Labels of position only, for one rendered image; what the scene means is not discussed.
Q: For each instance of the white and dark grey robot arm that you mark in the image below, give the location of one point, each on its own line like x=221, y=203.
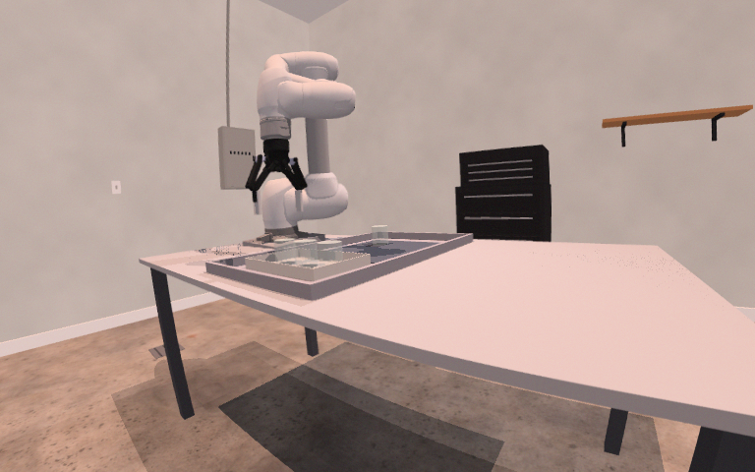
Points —
x=280, y=99

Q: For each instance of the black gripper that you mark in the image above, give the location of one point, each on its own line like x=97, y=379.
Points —
x=276, y=159

